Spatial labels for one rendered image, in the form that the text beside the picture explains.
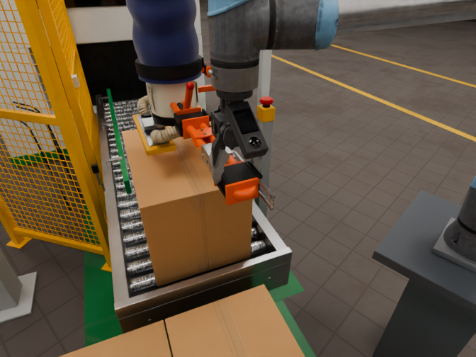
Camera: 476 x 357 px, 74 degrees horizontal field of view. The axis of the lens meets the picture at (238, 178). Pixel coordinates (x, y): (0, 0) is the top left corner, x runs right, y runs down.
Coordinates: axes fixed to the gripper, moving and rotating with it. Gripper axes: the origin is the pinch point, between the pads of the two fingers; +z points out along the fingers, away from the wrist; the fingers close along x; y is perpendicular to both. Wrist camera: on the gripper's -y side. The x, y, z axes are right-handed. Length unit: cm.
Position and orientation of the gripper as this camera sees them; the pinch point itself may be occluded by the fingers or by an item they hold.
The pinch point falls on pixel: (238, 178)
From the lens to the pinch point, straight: 70.3
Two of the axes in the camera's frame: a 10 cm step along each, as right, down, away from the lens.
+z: -0.1, 8.2, 5.7
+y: -3.8, -5.3, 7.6
